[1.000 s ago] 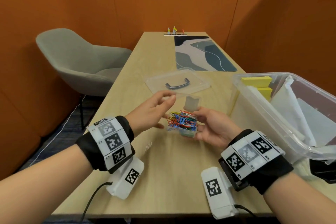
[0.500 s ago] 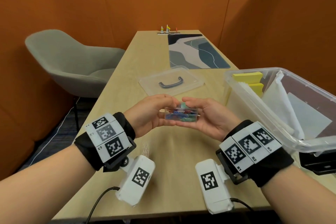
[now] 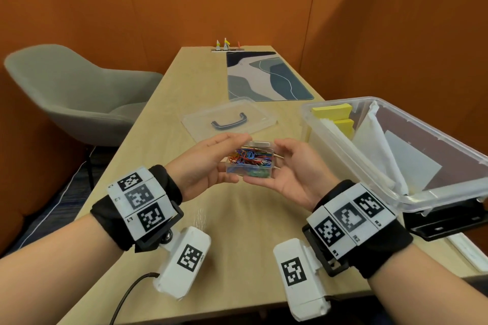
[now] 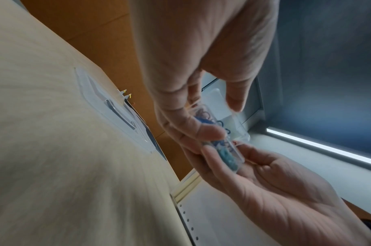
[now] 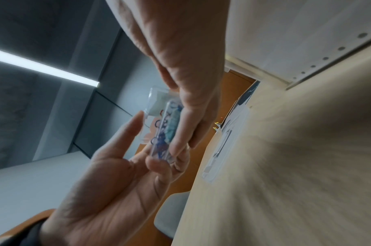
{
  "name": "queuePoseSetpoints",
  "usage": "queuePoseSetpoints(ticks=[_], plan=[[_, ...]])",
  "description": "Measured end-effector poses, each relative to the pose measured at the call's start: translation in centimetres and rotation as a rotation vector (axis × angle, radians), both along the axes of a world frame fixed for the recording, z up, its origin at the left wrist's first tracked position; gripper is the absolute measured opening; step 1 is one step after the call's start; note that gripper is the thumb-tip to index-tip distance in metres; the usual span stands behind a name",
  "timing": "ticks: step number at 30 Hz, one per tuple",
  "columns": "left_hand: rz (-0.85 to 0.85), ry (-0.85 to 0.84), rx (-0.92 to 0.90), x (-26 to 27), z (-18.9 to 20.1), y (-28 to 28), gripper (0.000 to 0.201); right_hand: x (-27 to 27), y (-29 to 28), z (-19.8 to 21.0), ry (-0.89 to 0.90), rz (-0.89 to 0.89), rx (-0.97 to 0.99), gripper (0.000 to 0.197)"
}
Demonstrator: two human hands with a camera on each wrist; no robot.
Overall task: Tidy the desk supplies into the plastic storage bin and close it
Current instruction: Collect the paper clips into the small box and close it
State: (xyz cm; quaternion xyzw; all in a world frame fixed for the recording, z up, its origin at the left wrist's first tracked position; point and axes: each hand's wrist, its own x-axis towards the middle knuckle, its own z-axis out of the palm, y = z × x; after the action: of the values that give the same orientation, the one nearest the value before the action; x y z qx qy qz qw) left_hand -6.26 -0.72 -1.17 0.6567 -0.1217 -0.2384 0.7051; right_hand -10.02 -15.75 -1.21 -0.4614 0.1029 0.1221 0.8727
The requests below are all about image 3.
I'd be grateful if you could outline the person's right hand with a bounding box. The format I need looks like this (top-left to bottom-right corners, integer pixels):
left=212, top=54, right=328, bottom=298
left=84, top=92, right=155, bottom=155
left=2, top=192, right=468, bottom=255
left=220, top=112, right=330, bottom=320
left=243, top=138, right=340, bottom=211

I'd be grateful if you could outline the person's left hand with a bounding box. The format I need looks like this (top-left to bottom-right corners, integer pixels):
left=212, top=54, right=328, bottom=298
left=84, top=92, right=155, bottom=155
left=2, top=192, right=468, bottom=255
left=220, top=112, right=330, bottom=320
left=164, top=132, right=253, bottom=192

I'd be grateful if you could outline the pile of coloured paper clips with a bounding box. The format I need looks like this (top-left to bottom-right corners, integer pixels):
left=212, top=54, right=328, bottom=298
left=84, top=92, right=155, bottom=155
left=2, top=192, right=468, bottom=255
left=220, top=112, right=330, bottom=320
left=228, top=147, right=276, bottom=177

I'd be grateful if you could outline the small clear plastic case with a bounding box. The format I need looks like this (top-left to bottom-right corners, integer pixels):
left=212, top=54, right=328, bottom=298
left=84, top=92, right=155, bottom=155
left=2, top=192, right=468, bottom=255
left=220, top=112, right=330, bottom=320
left=225, top=141, right=285, bottom=180

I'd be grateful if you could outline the yellow sticky note pad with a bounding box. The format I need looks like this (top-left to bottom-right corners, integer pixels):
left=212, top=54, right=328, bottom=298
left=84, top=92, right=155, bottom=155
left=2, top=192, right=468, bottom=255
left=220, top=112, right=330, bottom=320
left=333, top=119, right=355, bottom=141
left=312, top=104, right=353, bottom=120

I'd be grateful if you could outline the clear plastic storage bin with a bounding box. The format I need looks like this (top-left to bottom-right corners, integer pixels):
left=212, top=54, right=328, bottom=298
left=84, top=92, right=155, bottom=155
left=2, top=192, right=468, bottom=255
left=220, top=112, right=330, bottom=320
left=300, top=96, right=488, bottom=242

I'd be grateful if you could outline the person's left forearm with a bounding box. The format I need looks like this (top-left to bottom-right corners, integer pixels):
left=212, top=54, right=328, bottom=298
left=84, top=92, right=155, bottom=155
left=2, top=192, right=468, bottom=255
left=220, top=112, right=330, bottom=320
left=0, top=214, right=125, bottom=325

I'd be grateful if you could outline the person's right forearm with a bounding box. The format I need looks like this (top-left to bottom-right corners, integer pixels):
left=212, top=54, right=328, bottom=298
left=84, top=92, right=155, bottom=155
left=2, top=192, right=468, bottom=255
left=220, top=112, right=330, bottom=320
left=368, top=244, right=488, bottom=325

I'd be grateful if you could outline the patterned desk mat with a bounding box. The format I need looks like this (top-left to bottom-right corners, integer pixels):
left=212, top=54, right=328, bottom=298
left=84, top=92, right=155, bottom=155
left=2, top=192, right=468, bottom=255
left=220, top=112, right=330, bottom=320
left=226, top=51, right=315, bottom=103

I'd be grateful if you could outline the clear plastic lid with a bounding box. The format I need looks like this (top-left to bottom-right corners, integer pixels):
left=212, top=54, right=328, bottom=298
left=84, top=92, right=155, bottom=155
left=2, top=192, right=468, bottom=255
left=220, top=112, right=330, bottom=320
left=181, top=96, right=278, bottom=143

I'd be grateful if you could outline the white folded paper divider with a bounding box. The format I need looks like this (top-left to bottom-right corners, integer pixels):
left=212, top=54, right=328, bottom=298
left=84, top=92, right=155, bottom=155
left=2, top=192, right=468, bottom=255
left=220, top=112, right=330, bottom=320
left=352, top=101, right=409, bottom=196

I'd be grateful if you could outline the black wristband with marker tags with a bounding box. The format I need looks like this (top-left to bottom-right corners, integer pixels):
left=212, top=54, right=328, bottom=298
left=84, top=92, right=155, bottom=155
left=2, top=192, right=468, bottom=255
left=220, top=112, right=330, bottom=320
left=302, top=180, right=414, bottom=280
left=90, top=165, right=185, bottom=253

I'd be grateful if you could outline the white card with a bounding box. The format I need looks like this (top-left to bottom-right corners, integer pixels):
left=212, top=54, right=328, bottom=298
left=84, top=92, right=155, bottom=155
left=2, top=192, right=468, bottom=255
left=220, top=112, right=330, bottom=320
left=383, top=130, right=443, bottom=194

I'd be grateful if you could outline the grey armchair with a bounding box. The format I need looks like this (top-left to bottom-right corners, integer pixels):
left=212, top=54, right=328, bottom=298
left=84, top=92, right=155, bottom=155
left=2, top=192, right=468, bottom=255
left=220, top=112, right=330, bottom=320
left=4, top=45, right=164, bottom=190

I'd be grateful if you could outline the white flat strip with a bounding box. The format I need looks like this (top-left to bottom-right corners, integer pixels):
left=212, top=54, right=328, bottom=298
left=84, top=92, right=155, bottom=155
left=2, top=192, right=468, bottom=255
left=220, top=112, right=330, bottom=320
left=448, top=232, right=488, bottom=272

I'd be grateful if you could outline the white wrist camera unit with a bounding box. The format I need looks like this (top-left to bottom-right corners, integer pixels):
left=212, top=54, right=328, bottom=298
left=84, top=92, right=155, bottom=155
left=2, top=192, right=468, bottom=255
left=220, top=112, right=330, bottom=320
left=272, top=238, right=331, bottom=322
left=152, top=226, right=211, bottom=301

